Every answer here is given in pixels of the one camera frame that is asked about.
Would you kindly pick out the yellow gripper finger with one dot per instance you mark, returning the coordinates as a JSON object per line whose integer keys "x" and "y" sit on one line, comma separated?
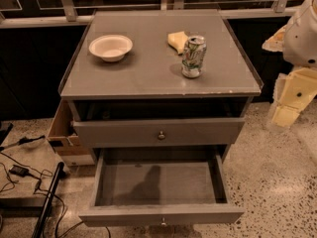
{"x": 293, "y": 92}
{"x": 275, "y": 42}

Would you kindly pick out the green white 7up can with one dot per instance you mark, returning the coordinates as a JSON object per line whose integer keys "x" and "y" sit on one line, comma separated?
{"x": 193, "y": 55}

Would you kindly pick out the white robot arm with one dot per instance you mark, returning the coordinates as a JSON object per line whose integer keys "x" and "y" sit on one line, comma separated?
{"x": 297, "y": 40}

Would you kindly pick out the grey top drawer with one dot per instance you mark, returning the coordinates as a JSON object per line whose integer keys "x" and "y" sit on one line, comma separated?
{"x": 158, "y": 132}

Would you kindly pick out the grey drawer cabinet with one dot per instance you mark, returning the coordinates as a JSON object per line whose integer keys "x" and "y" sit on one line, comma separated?
{"x": 147, "y": 83}

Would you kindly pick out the open grey middle drawer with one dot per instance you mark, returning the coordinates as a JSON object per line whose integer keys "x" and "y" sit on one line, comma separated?
{"x": 160, "y": 186}

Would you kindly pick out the yellow sponge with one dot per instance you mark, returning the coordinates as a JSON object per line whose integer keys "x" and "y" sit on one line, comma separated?
{"x": 177, "y": 41}

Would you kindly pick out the metal window railing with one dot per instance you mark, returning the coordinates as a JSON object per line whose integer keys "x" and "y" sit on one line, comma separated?
{"x": 33, "y": 13}

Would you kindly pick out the white paper bowl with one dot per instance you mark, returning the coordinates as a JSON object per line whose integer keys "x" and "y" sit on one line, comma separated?
{"x": 111, "y": 48}

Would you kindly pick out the cardboard box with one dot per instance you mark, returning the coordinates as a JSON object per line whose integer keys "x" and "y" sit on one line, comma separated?
{"x": 65, "y": 141}

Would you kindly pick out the black power adapter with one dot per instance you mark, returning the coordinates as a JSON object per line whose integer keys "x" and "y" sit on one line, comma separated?
{"x": 19, "y": 171}

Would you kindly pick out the black pole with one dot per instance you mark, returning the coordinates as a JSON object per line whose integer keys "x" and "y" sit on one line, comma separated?
{"x": 48, "y": 201}

